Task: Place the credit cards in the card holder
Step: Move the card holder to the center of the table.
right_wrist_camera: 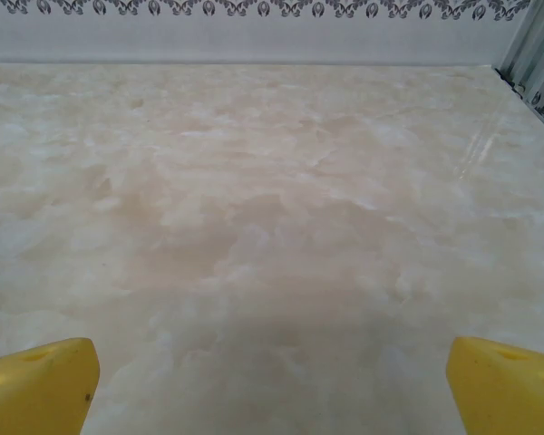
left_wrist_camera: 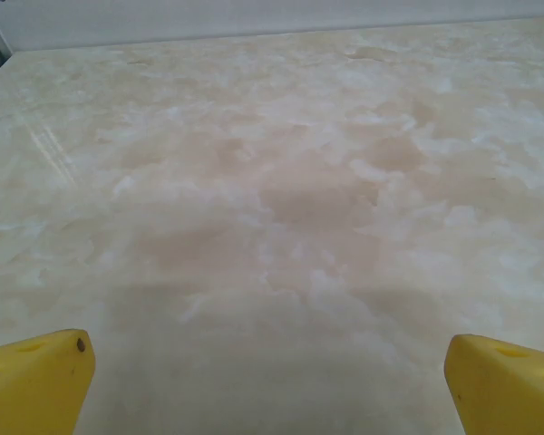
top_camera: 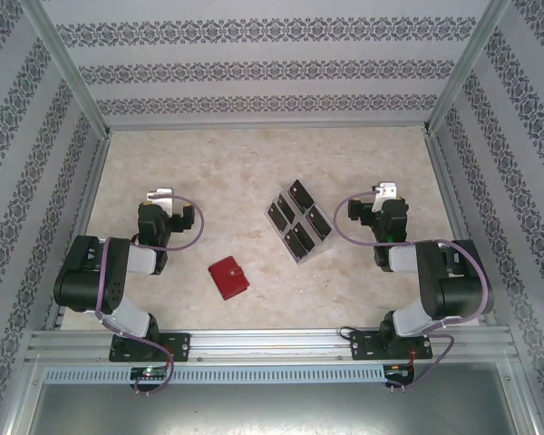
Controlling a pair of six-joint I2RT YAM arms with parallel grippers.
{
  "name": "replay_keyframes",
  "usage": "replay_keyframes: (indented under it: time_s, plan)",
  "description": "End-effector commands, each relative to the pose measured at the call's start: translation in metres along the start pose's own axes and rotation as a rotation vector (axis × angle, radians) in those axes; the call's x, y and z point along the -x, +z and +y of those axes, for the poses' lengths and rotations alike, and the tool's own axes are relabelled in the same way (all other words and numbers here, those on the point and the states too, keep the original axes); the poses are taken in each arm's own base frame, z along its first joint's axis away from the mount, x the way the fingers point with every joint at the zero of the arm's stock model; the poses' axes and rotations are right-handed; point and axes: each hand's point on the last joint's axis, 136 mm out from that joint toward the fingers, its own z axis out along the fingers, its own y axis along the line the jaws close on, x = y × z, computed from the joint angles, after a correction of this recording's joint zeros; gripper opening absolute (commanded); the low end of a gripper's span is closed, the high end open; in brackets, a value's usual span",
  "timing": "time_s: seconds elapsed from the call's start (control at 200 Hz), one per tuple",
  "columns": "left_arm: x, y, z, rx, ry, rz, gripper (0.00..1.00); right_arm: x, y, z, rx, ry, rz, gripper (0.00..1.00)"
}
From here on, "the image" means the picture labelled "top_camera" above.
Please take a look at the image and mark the clear acrylic card stand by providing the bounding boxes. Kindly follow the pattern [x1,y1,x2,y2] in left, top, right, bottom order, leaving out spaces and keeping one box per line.
[265,179,335,266]

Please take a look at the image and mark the red leather card holder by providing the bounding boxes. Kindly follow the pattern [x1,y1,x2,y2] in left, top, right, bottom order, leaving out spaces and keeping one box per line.
[208,256,251,302]

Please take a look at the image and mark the grey metal sheet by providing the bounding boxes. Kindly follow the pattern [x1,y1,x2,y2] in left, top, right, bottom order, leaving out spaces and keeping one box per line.
[26,382,534,435]

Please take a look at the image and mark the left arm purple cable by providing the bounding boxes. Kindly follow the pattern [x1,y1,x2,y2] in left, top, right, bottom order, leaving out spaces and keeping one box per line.
[94,193,205,396]

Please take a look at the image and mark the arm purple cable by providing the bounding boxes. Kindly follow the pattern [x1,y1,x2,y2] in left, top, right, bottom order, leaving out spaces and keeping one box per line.
[94,193,205,396]
[334,189,489,393]

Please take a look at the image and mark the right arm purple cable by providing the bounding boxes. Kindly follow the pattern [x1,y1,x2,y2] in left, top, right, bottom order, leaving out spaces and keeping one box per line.
[334,189,489,393]

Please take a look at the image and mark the aluminium table side rail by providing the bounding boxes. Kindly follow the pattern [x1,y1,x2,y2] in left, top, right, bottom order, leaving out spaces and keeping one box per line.
[423,133,500,326]
[44,135,114,331]

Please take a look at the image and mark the thin aluminium frame rail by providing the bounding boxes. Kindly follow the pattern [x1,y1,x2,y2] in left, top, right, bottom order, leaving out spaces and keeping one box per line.
[106,121,430,133]

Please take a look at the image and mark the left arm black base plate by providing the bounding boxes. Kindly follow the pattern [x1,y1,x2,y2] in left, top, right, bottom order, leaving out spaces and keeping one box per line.
[108,332,192,363]

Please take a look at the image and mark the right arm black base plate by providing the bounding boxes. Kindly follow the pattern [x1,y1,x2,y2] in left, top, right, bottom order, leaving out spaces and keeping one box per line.
[349,330,434,362]

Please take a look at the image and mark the aluminium frame post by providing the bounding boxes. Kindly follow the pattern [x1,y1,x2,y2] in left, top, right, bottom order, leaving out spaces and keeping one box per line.
[23,0,113,140]
[422,0,512,136]

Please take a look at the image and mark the wide aluminium mounting rail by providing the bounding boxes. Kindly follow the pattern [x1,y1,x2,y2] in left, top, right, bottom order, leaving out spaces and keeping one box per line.
[25,328,523,364]

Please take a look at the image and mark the slotted grey cable duct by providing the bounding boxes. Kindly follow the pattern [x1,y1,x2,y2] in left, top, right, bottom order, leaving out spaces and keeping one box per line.
[43,364,387,384]

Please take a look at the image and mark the aluminium frame leg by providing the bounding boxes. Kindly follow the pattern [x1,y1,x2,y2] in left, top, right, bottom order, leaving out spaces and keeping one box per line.
[498,357,544,435]
[0,357,46,435]

